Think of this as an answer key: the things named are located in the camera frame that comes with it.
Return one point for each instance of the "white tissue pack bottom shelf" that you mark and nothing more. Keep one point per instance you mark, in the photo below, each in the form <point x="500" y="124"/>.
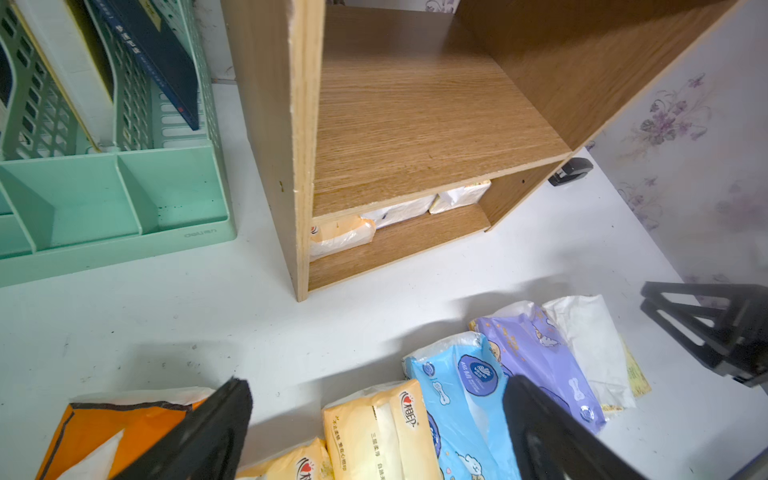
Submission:
<point x="459" y="197"/>

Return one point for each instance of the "yellow tissue pack bottom shelf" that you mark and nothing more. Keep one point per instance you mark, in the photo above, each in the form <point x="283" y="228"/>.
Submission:
<point x="335" y="236"/>

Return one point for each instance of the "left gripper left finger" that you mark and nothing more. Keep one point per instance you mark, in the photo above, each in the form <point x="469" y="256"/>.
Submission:
<point x="206" y="444"/>

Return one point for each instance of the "black tablet in organizer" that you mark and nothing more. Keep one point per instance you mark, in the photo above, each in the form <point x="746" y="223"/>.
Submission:
<point x="140" y="26"/>

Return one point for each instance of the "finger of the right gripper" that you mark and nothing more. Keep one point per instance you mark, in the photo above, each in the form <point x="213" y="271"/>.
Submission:
<point x="722" y="326"/>

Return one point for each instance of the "green desk file organizer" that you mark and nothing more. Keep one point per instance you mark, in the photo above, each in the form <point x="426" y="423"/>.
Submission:
<point x="68" y="205"/>

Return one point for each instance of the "orange tissue pack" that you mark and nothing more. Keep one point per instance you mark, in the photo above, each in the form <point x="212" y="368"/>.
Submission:
<point x="100" y="434"/>

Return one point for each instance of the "purple tissue pack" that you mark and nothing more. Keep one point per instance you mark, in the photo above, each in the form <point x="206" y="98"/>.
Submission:
<point x="526" y="342"/>

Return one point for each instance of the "light blue tissue pack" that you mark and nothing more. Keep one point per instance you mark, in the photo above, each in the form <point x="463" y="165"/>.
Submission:
<point x="463" y="385"/>

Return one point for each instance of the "wooden three-tier shelf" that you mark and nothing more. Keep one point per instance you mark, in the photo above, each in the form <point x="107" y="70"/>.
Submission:
<point x="352" y="109"/>

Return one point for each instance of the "white-blue tissue pack bottom shelf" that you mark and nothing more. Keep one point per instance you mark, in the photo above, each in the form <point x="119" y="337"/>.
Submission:
<point x="401" y="212"/>

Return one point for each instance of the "white folder in organizer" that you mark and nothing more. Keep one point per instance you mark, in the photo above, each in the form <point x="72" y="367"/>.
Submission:
<point x="68" y="38"/>

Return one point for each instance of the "black stapler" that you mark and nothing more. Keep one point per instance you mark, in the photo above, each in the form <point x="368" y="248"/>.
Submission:
<point x="574" y="169"/>

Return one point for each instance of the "white tissue pack shelf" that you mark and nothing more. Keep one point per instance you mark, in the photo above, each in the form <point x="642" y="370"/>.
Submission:
<point x="459" y="197"/>
<point x="589" y="331"/>

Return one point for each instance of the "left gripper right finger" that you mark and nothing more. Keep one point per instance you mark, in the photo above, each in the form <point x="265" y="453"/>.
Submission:
<point x="549" y="443"/>

